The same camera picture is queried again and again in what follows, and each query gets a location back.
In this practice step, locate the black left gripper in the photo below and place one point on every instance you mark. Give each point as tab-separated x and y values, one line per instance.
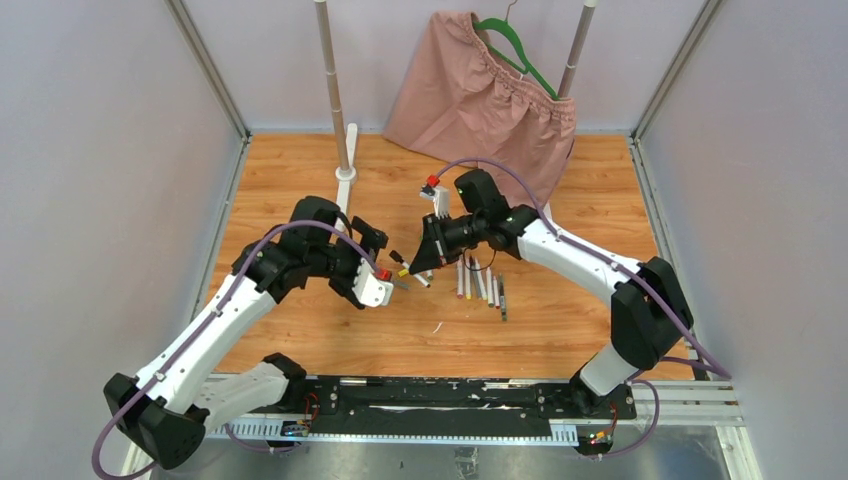
371	239

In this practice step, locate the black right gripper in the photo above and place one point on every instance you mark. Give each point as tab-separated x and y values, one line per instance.
429	256

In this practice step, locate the purple cap white marker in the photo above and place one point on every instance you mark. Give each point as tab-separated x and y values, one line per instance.
460	292

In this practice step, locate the yellow cap white marker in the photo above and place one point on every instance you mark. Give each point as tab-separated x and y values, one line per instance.
468	289

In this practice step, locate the red cap white marker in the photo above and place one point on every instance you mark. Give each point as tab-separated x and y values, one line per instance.
495	294

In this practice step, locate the grey clear-cap pen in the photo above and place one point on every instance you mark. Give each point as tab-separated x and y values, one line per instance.
501	298

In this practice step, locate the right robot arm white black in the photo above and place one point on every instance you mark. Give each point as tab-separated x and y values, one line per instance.
649	312

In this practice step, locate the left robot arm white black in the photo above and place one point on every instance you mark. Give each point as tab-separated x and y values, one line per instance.
168	407

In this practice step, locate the white garment rack left foot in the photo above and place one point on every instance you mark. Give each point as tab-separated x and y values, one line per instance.
346	173

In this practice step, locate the white garment rack foot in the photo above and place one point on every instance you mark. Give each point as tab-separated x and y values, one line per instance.
547	212
346	173

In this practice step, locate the white garment rack right foot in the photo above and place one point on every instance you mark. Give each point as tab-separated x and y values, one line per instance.
547	212

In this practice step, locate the pink shorts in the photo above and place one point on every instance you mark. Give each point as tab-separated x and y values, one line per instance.
459	100

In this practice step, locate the grey garment rack left pole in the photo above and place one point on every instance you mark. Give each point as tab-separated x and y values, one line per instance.
325	34

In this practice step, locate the grey garment rack pole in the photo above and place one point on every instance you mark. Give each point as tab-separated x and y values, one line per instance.
325	34
579	39

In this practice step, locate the green clothes hanger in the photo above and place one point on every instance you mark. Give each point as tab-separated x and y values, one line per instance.
522	63

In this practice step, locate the grey garment rack right pole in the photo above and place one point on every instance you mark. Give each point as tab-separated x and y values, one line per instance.
579	39

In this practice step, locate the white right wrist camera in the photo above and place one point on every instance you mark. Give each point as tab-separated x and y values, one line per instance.
440	198

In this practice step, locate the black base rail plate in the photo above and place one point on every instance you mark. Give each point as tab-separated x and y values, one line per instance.
448	408

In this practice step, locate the aluminium frame left post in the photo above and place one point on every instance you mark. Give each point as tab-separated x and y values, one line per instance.
184	21

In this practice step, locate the aluminium frame post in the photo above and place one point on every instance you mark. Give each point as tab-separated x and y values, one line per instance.
184	21
693	37

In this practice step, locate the aluminium frame right post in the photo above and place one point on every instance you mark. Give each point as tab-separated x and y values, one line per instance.
693	37

